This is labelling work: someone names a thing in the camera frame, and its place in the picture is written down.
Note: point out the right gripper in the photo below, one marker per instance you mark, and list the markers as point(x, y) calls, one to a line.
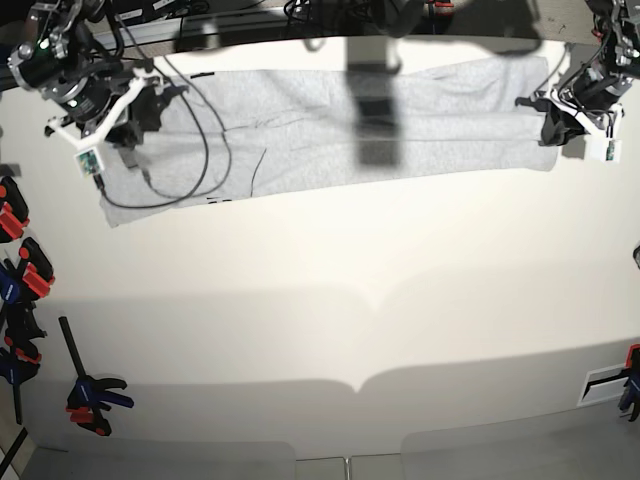
point(117, 110)

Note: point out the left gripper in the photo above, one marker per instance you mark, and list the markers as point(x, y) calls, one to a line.
point(588, 105)

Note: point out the grey T-shirt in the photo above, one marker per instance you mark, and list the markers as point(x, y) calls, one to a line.
point(242, 134)

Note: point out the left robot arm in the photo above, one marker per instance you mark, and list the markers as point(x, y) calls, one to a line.
point(616, 26)

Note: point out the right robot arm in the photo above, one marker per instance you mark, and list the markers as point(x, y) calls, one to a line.
point(76, 59)

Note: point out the orange black clamp upper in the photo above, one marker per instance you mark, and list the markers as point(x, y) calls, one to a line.
point(14, 211)

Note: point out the orange black clamp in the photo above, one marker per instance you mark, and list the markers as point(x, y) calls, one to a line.
point(36, 273)
point(14, 211)

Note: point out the orange black clamp lower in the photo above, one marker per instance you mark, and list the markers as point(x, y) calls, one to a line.
point(36, 273)

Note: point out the blue clamp left edge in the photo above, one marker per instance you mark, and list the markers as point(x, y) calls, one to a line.
point(13, 289)

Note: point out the blue clamp lower left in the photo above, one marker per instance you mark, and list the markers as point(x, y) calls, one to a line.
point(20, 359)

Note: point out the white label plate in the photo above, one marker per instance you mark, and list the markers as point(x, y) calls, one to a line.
point(603, 385)

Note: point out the blue black bar clamp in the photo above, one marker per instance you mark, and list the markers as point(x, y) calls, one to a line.
point(90, 397)

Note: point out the blue orange clamp right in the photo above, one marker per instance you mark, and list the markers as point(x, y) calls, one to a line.
point(629, 401)

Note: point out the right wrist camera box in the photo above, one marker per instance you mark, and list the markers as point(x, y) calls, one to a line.
point(90, 161)

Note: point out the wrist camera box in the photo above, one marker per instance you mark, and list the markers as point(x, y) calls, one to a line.
point(90, 161)
point(604, 150)

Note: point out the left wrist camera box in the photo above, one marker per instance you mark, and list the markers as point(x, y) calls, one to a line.
point(604, 150)

